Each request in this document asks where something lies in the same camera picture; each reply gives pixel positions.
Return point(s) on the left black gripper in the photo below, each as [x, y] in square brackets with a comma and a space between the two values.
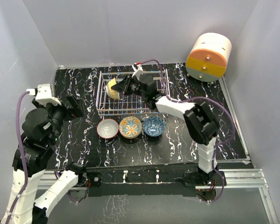
[77, 108]

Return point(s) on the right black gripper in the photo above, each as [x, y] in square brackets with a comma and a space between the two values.
[124, 85]

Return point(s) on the yellow dotted sun bowl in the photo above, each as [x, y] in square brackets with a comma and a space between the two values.
[110, 92]

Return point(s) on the blue white patterned bowl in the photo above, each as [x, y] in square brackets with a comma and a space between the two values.
[154, 126]

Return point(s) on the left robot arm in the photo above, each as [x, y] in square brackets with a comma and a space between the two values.
[37, 136]

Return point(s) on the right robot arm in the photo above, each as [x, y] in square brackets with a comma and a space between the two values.
[201, 122]

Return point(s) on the red rimmed patterned bowl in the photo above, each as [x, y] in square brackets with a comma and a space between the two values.
[107, 128]

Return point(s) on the orange blue floral bowl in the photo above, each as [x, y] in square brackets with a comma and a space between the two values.
[130, 127]

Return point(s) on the round pastel drawer cabinet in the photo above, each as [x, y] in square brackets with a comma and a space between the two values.
[209, 57]

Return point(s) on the white wire dish rack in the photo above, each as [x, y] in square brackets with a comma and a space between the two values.
[127, 104]

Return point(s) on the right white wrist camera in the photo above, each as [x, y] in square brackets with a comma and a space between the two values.
[137, 70]

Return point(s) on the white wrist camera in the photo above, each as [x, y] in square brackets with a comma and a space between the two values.
[44, 94]
[137, 70]

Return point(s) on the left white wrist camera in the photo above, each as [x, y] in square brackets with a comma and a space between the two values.
[44, 94]

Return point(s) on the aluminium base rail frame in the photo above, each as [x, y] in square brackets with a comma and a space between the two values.
[158, 180]

